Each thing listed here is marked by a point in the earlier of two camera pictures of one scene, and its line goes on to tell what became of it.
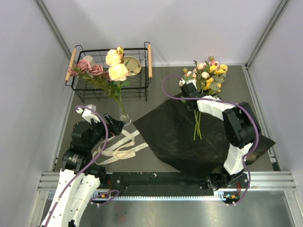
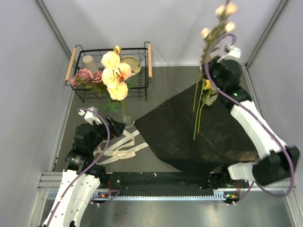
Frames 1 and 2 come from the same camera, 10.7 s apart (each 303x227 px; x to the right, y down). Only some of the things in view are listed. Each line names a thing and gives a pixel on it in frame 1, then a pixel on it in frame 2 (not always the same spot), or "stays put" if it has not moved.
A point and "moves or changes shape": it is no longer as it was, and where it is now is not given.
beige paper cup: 89,58 stays put
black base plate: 156,181 stays put
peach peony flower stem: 118,72 moves or changes shape
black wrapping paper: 170,129 stays put
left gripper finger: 114,127 stays put
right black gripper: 188,108 -> 214,63
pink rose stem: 95,73 -> 84,77
